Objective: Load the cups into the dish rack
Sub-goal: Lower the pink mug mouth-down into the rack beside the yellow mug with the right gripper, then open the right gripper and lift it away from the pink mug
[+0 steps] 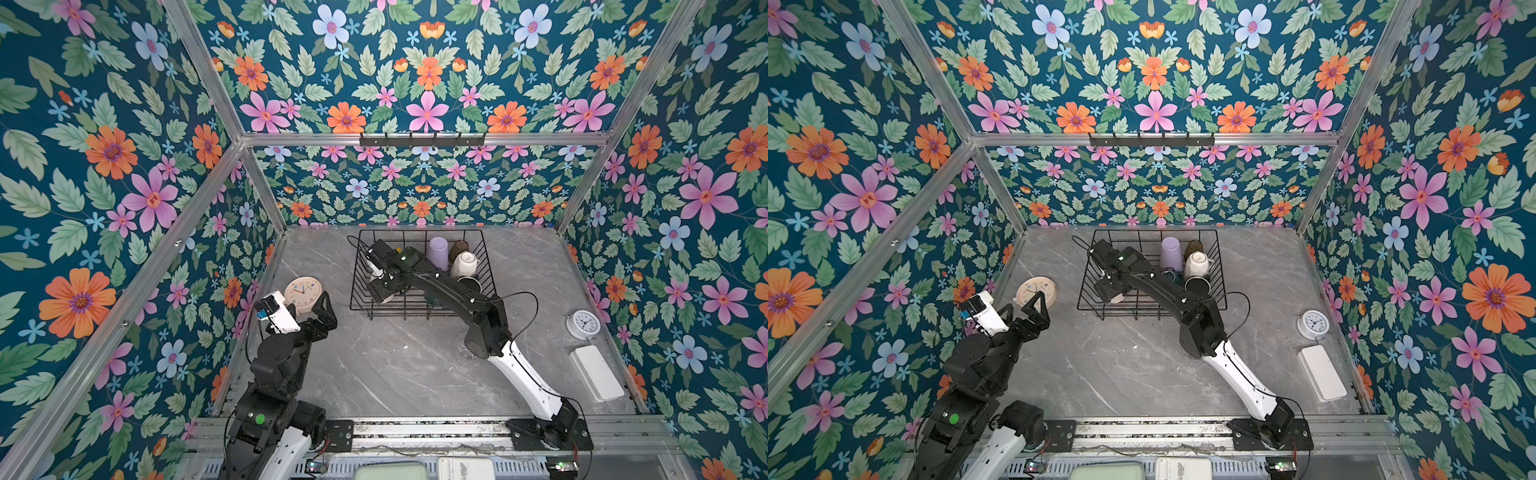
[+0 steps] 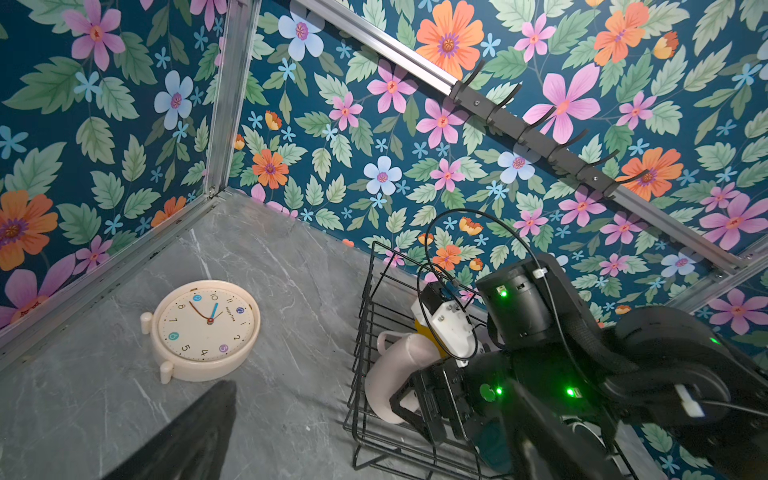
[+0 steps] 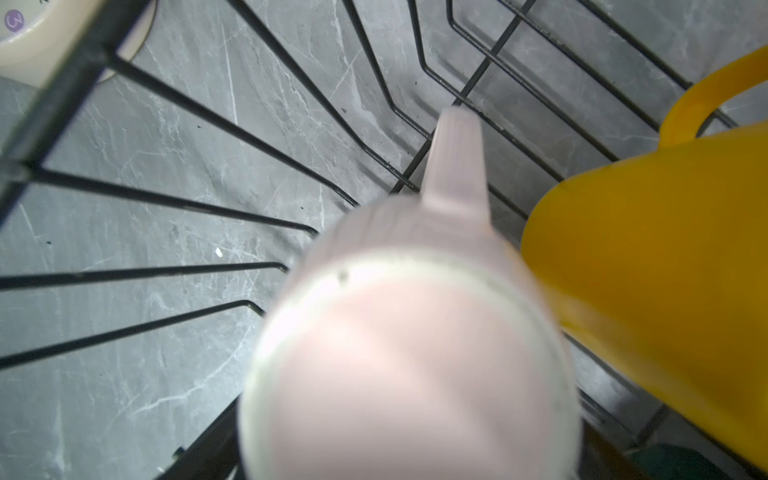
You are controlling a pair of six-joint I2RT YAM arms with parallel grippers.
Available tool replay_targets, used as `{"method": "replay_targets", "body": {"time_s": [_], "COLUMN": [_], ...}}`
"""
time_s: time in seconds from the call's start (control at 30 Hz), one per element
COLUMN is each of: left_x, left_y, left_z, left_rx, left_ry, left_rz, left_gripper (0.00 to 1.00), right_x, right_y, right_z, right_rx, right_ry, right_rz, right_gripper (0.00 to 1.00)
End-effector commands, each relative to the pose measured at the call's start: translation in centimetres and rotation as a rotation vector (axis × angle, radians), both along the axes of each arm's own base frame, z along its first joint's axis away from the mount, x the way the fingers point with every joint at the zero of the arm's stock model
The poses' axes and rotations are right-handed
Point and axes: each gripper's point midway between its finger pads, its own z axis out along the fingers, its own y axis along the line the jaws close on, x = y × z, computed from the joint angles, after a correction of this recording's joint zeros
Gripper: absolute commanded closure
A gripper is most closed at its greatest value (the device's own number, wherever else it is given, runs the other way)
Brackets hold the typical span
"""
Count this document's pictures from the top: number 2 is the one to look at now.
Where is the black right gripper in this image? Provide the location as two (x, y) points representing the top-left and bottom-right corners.
(389, 351), (528, 444)

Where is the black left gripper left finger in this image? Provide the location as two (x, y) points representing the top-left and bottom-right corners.
(105, 380), (237, 480)

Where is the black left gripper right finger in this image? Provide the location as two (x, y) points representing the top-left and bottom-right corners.
(506, 380), (623, 479)

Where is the cream mug pink handle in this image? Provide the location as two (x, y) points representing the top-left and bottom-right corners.
(364, 331), (441, 424)

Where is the yellow mug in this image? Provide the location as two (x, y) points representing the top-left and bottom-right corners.
(414, 319), (449, 358)

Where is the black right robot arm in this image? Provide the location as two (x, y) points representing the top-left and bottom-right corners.
(389, 254), (767, 479)

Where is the pink round clock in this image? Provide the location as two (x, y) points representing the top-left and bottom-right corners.
(140, 280), (261, 385)

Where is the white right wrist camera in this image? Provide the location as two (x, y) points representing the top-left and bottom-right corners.
(411, 282), (477, 367)

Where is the black wire dish rack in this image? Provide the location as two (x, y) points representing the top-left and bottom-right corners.
(343, 239), (637, 480)

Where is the black hook rail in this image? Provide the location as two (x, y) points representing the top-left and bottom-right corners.
(447, 61), (647, 198)

